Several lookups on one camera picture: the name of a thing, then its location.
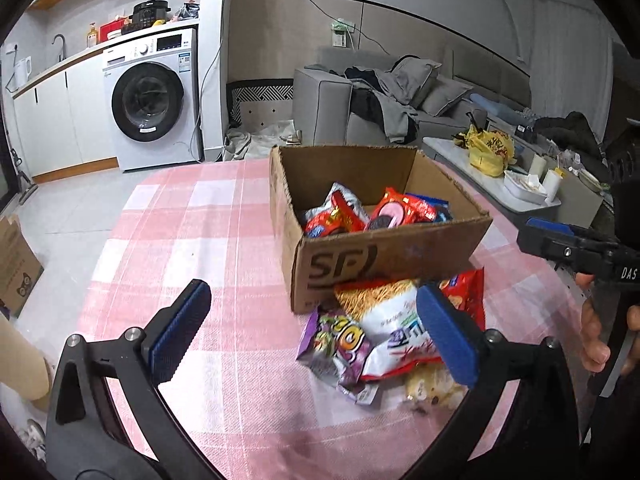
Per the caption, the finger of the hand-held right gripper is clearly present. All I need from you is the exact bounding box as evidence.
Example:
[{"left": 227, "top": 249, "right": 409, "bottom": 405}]
[
  {"left": 516, "top": 229, "right": 601, "bottom": 267},
  {"left": 526, "top": 217, "right": 593, "bottom": 240}
]

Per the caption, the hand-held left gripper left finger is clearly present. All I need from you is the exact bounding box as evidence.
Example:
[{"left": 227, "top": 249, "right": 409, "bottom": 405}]
[{"left": 45, "top": 279, "right": 221, "bottom": 480}]

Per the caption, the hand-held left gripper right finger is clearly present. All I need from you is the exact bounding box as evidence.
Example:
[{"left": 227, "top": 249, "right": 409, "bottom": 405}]
[{"left": 400, "top": 284, "right": 584, "bottom": 480}]

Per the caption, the red biscuit snack packet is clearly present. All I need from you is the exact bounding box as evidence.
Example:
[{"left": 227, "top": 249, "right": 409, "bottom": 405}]
[{"left": 437, "top": 267, "right": 487, "bottom": 331}]

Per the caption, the clear biscuit packet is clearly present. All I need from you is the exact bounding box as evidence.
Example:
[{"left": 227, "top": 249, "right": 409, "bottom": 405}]
[{"left": 404, "top": 362, "right": 468, "bottom": 413}]

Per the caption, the white noodle snack packet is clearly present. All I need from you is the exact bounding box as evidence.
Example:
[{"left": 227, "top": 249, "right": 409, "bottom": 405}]
[{"left": 334, "top": 280, "right": 446, "bottom": 382}]

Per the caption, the brown cardboard box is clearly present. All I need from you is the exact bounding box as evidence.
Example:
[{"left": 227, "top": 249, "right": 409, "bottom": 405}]
[{"left": 269, "top": 145, "right": 493, "bottom": 315}]

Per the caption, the blue cookie packet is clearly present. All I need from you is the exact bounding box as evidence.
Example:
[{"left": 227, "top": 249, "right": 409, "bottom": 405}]
[{"left": 407, "top": 194, "right": 453, "bottom": 223}]

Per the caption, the purple candy packet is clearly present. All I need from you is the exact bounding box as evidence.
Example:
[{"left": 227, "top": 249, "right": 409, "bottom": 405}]
[{"left": 296, "top": 307, "right": 381, "bottom": 405}]

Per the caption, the red chocolate cookie packet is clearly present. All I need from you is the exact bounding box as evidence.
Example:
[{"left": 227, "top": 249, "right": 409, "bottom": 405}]
[{"left": 367, "top": 187, "right": 436, "bottom": 232}]

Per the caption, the person's right hand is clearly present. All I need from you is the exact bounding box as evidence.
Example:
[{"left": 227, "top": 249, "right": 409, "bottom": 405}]
[{"left": 574, "top": 271, "right": 640, "bottom": 375}]

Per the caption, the grey coffee table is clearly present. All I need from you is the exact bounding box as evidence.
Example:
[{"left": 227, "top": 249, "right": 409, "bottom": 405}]
[{"left": 422, "top": 135, "right": 606, "bottom": 228}]

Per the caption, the white food container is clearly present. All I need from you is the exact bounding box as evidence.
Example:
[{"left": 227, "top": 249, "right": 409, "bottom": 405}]
[{"left": 503, "top": 170, "right": 549, "bottom": 205}]

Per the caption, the yellow plastic bag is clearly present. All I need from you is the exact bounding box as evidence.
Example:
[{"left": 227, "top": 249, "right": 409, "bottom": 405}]
[{"left": 465, "top": 126, "right": 517, "bottom": 177}]

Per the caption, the black coat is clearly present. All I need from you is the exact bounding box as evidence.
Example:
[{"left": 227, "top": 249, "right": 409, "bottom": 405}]
[{"left": 532, "top": 111, "right": 606, "bottom": 161}]

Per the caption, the pink checked tablecloth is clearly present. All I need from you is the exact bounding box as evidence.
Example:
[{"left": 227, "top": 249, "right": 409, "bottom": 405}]
[{"left": 75, "top": 157, "right": 596, "bottom": 480}]

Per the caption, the blue pillow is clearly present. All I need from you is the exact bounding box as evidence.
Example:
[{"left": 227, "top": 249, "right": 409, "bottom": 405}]
[{"left": 470, "top": 92, "right": 516, "bottom": 116}]

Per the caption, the beige bin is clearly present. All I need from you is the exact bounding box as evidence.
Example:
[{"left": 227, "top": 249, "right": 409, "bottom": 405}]
[{"left": 0, "top": 315, "right": 55, "bottom": 401}]

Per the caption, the small grey pillow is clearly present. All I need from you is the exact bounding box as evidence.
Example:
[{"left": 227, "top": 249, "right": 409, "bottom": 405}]
[{"left": 420, "top": 79, "right": 473, "bottom": 117}]

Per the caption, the printed floor cardboard box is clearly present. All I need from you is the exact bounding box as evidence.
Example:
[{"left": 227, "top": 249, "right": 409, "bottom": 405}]
[{"left": 0, "top": 214, "right": 45, "bottom": 317}]

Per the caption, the large grey pillow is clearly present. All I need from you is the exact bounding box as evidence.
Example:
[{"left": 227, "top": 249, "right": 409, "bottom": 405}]
[{"left": 387, "top": 56, "right": 443, "bottom": 108}]

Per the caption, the white floor cloth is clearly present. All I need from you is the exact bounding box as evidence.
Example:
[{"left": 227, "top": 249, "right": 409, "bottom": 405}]
[{"left": 225, "top": 120, "right": 301, "bottom": 161}]

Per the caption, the dark clothing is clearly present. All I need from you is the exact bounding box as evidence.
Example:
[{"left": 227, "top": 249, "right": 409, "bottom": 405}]
[{"left": 345, "top": 66, "right": 418, "bottom": 143}]

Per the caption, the white washing machine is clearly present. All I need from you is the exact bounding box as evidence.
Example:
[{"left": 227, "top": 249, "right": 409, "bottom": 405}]
[{"left": 102, "top": 27, "right": 203, "bottom": 172}]

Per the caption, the white kitchen counter cabinet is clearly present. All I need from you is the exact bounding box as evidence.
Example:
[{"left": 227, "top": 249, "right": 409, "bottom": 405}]
[{"left": 11, "top": 50, "right": 121, "bottom": 183}]

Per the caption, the grey sofa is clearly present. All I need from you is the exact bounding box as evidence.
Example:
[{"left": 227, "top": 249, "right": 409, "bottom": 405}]
[{"left": 292, "top": 47, "right": 531, "bottom": 148}]

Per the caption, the black and white patterned basket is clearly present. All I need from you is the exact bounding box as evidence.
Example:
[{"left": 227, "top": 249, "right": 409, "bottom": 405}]
[{"left": 227, "top": 79, "right": 295, "bottom": 128}]

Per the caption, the white kettle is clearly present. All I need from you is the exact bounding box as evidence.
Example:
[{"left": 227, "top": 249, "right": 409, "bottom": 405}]
[{"left": 12, "top": 56, "right": 33, "bottom": 92}]

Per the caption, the red box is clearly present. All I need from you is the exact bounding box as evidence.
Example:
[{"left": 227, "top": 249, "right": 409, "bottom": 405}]
[{"left": 99, "top": 20, "right": 128, "bottom": 42}]

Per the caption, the black pressure cooker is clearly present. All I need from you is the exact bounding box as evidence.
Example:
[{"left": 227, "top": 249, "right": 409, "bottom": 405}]
[{"left": 122, "top": 1, "right": 173, "bottom": 35}]

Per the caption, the wall outlet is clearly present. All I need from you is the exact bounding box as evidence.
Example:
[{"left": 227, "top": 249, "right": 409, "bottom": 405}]
[{"left": 330, "top": 17, "right": 357, "bottom": 48}]

